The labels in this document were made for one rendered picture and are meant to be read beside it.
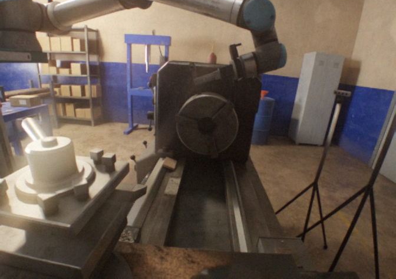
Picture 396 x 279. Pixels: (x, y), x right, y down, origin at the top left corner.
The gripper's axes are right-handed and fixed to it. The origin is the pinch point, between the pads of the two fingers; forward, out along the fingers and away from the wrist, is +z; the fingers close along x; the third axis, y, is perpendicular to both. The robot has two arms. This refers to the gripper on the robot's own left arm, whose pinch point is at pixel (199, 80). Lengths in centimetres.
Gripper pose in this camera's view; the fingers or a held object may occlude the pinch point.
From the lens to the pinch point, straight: 78.3
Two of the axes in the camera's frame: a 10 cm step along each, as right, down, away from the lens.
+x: 0.1, -3.3, 9.4
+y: 2.9, 9.0, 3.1
